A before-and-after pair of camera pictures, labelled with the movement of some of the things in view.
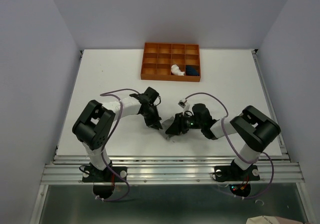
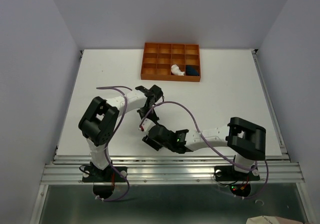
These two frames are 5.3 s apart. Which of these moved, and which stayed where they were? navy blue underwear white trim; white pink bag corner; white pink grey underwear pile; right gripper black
Moved: right gripper black
Stayed: white pink bag corner; white pink grey underwear pile; navy blue underwear white trim
